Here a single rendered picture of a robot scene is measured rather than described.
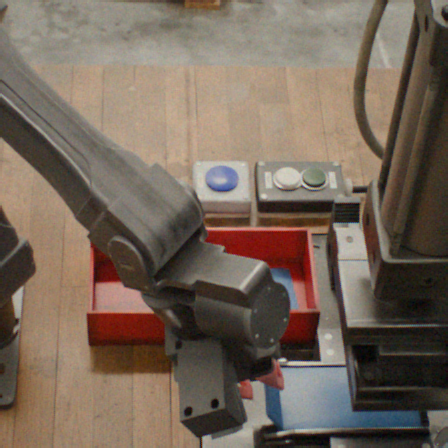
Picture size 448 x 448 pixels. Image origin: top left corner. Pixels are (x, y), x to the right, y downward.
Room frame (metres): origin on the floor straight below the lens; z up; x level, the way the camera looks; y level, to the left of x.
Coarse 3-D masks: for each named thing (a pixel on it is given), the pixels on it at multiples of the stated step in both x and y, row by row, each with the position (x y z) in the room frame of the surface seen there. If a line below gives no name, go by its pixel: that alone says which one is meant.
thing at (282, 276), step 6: (276, 270) 0.87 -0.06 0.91; (282, 270) 0.88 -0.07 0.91; (288, 270) 0.88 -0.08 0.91; (276, 276) 0.87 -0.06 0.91; (282, 276) 0.87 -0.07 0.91; (288, 276) 0.87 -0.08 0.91; (282, 282) 0.86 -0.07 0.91; (288, 282) 0.86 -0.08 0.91; (288, 288) 0.85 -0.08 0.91; (294, 294) 0.84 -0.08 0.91; (294, 300) 0.83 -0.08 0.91; (294, 306) 0.83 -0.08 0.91
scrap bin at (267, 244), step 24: (216, 240) 0.88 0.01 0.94; (240, 240) 0.89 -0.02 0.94; (264, 240) 0.89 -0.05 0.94; (288, 240) 0.89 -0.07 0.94; (96, 264) 0.87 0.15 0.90; (288, 264) 0.89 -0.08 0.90; (312, 264) 0.85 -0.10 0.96; (96, 288) 0.83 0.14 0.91; (120, 288) 0.83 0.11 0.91; (312, 288) 0.82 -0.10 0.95; (96, 312) 0.76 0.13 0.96; (120, 312) 0.76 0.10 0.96; (144, 312) 0.76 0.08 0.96; (312, 312) 0.78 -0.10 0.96; (96, 336) 0.76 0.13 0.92; (120, 336) 0.76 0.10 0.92; (144, 336) 0.76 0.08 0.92; (288, 336) 0.78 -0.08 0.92; (312, 336) 0.78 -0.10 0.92
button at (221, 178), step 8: (216, 168) 1.00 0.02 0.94; (224, 168) 1.00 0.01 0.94; (232, 168) 1.01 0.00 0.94; (208, 176) 0.99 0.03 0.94; (216, 176) 0.99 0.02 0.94; (224, 176) 0.99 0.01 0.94; (232, 176) 0.99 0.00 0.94; (208, 184) 0.98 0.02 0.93; (216, 184) 0.98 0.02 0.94; (224, 184) 0.98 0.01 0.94; (232, 184) 0.98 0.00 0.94
